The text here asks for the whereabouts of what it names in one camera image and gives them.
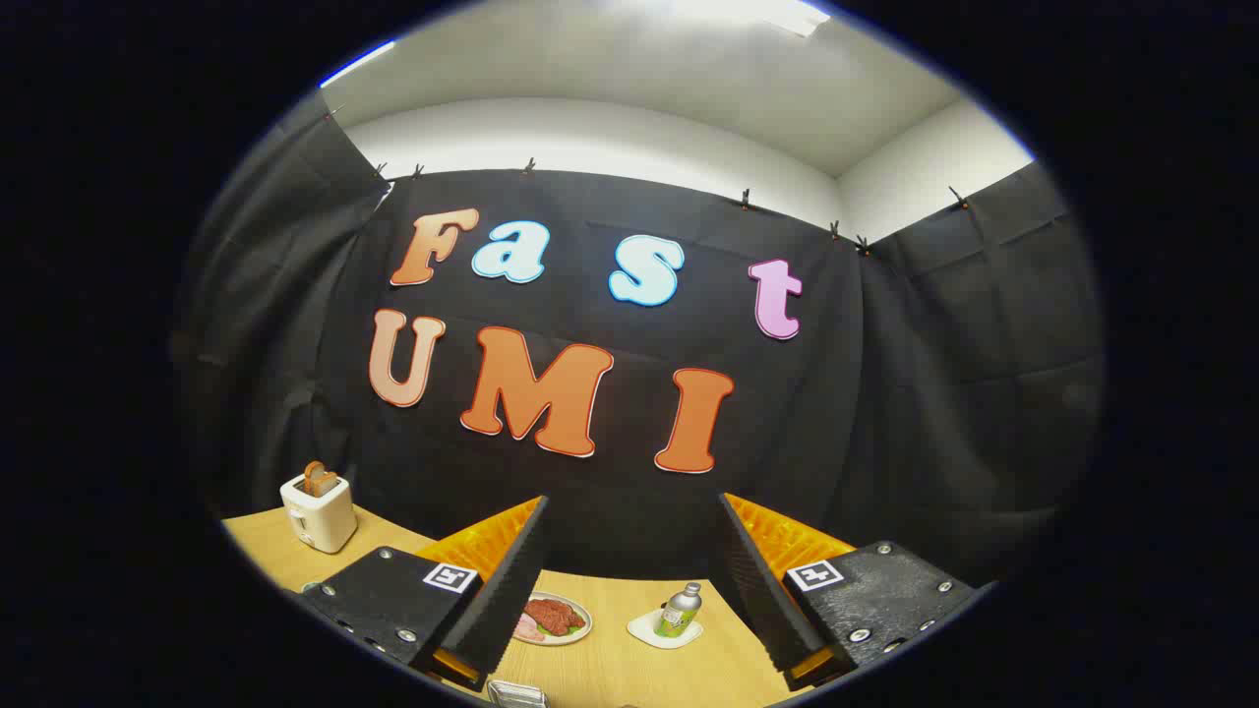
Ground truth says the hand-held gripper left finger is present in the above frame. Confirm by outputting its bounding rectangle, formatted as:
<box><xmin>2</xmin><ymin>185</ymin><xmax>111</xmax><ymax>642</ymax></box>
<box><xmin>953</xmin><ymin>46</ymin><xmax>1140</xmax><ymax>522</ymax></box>
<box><xmin>293</xmin><ymin>495</ymin><xmax>550</xmax><ymax>692</ymax></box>

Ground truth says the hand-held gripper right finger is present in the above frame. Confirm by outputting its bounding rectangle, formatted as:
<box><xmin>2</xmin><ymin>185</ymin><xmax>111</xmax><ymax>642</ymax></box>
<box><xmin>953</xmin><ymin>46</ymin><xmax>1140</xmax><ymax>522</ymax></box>
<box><xmin>716</xmin><ymin>492</ymin><xmax>989</xmax><ymax>692</ymax></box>

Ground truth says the brown steak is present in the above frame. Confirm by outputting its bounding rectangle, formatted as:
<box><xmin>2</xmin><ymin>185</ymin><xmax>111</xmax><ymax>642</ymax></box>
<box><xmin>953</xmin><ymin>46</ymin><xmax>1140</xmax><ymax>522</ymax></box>
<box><xmin>523</xmin><ymin>597</ymin><xmax>587</xmax><ymax>636</ymax></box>

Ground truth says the beige round food plate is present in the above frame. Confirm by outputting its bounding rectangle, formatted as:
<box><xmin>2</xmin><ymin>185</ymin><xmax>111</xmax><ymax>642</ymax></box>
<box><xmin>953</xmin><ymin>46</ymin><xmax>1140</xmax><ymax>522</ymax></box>
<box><xmin>511</xmin><ymin>591</ymin><xmax>594</xmax><ymax>647</ymax></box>

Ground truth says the silver bottle with green label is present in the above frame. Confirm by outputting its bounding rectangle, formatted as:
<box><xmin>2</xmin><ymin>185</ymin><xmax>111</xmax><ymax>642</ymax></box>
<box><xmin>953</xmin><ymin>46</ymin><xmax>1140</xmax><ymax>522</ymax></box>
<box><xmin>653</xmin><ymin>581</ymin><xmax>703</xmax><ymax>639</ymax></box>

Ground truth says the perforated metal basket tray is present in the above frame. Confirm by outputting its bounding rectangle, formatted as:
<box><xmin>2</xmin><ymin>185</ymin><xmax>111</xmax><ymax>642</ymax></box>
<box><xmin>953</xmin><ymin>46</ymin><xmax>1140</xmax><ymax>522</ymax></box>
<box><xmin>487</xmin><ymin>678</ymin><xmax>548</xmax><ymax>708</ymax></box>

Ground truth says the white square coaster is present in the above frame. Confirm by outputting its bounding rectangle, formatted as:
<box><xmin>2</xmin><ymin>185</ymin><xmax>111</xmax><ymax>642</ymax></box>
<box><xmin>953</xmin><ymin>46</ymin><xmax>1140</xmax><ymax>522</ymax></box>
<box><xmin>627</xmin><ymin>608</ymin><xmax>705</xmax><ymax>650</ymax></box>

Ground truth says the white toaster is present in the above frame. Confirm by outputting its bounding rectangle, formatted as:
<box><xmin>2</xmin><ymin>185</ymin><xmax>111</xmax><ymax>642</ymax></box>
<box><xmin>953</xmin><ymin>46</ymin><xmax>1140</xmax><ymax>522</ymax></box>
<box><xmin>279</xmin><ymin>474</ymin><xmax>359</xmax><ymax>555</ymax></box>

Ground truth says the row of black cloth clips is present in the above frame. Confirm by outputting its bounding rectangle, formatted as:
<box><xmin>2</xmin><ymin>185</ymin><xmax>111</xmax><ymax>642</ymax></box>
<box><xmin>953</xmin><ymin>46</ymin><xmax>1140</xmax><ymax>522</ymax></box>
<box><xmin>325</xmin><ymin>103</ymin><xmax>975</xmax><ymax>257</ymax></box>

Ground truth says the ceiling light panel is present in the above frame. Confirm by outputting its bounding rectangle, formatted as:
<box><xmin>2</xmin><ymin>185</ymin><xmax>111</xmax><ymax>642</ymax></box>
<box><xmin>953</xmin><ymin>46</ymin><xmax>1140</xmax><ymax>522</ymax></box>
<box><xmin>757</xmin><ymin>0</ymin><xmax>832</xmax><ymax>38</ymax></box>

